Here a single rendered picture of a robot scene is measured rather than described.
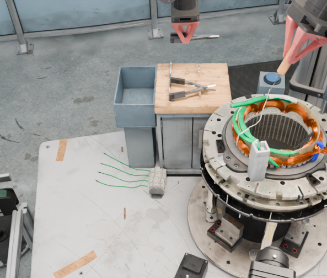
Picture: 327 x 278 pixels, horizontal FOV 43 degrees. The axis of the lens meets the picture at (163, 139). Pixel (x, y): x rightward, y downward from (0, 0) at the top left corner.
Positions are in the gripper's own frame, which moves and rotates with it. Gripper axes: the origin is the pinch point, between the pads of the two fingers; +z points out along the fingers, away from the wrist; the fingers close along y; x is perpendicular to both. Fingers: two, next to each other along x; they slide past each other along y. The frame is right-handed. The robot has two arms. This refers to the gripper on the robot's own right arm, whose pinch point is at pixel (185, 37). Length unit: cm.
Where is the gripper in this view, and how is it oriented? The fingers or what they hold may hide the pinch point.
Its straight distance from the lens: 111.6
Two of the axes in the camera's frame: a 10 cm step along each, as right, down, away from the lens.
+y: -0.1, 7.3, -6.9
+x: 10.0, -0.3, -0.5
